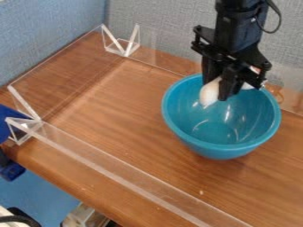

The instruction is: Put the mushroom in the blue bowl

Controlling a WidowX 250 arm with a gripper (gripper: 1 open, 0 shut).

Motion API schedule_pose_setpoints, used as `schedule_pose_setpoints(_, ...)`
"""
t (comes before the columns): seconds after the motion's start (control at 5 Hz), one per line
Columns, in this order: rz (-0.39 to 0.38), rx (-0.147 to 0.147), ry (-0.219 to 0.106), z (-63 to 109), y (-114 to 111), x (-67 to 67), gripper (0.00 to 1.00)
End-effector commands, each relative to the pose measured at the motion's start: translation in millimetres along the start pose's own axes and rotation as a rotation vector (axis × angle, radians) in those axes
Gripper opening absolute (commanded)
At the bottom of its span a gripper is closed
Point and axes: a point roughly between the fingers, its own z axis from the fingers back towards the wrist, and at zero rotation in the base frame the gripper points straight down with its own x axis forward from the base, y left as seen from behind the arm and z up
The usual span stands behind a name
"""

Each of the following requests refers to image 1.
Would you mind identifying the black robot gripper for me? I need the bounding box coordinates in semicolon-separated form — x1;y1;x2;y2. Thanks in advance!
193;0;273;101

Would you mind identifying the white brown-capped toy mushroom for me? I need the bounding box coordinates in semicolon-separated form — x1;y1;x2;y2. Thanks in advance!
200;67;261;107

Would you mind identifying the blue plastic bowl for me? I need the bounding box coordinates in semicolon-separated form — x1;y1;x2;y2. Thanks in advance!
162;74;282;160

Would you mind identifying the blue clamp at table edge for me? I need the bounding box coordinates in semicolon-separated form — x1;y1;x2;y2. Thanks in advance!
0;104;30;183

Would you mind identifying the black white object bottom-left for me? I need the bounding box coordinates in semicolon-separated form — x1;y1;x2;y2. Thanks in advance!
0;206;42;227

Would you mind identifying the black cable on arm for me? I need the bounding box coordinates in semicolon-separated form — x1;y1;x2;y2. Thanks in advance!
254;0;284;35

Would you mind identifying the clear acrylic barrier wall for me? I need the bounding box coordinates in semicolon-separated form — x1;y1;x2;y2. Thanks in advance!
5;23;303;227

